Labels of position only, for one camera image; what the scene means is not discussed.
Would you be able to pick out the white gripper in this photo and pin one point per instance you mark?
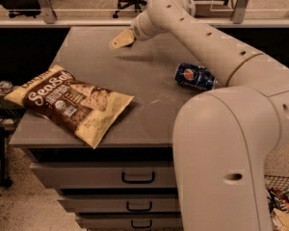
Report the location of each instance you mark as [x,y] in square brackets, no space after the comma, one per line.
[137,30]

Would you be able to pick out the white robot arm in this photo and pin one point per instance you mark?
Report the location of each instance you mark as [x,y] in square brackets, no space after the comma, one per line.
[221,137]

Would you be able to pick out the blue pepsi can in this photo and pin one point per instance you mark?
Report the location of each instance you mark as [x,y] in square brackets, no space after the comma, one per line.
[195,76]

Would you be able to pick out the metal railing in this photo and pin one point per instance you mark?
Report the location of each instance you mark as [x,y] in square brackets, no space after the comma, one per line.
[258,12]

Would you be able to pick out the sea salt chips bag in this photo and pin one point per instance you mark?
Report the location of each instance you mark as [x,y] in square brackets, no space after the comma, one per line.
[86,110]

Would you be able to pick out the grey drawer cabinet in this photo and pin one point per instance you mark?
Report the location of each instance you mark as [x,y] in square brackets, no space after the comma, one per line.
[119,137]

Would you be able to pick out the top grey drawer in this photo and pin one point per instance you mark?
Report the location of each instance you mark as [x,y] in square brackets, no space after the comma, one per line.
[105,175]

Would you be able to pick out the grey drawer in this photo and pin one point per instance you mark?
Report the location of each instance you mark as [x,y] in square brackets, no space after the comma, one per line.
[120,203]
[105,175]
[128,221]

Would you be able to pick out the black side stand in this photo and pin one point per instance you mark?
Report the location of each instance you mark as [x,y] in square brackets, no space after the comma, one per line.
[5,181]

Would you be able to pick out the middle grey drawer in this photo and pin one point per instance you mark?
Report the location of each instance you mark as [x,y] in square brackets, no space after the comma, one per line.
[120,203]

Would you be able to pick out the bottom grey drawer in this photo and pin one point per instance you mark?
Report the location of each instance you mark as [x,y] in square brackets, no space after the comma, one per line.
[128,221]

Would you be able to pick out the red snack bag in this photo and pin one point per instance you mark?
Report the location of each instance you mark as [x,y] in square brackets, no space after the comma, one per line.
[278,200]

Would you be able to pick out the yellow snack bag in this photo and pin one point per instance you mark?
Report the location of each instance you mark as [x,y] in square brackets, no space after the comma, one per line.
[280,220]

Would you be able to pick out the wire basket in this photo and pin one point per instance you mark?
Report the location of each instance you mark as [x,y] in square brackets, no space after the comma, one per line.
[278,182]

